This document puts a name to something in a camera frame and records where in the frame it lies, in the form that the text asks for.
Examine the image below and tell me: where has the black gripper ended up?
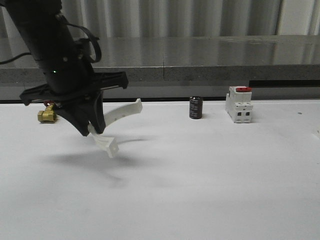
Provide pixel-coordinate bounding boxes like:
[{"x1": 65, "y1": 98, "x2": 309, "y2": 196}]
[{"x1": 20, "y1": 60, "x2": 129, "y2": 137}]

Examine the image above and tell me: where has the white half-ring pipe clamp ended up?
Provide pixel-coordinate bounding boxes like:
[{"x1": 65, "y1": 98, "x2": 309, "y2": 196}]
[{"x1": 88, "y1": 98, "x2": 143, "y2": 158}]

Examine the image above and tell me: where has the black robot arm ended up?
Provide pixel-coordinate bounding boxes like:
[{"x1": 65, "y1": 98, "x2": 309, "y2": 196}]
[{"x1": 0, "y1": 0, "x2": 129, "y2": 136}]

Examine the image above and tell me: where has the brass valve red handwheel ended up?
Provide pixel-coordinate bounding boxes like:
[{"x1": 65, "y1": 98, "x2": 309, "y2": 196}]
[{"x1": 37, "y1": 100, "x2": 57, "y2": 123}]

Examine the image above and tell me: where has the grey stone shelf slab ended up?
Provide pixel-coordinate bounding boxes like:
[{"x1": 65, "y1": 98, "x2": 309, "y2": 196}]
[{"x1": 0, "y1": 34, "x2": 320, "y2": 88}]

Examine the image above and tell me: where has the black cylindrical capacitor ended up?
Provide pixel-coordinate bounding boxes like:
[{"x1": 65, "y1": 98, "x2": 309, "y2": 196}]
[{"x1": 189, "y1": 96, "x2": 203, "y2": 120}]

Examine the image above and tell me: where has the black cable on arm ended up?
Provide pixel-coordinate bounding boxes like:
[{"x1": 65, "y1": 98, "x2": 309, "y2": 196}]
[{"x1": 0, "y1": 21, "x2": 102, "y2": 65}]

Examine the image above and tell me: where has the white circuit breaker red switch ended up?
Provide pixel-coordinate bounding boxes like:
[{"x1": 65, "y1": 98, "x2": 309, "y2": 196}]
[{"x1": 225, "y1": 86, "x2": 253, "y2": 124}]

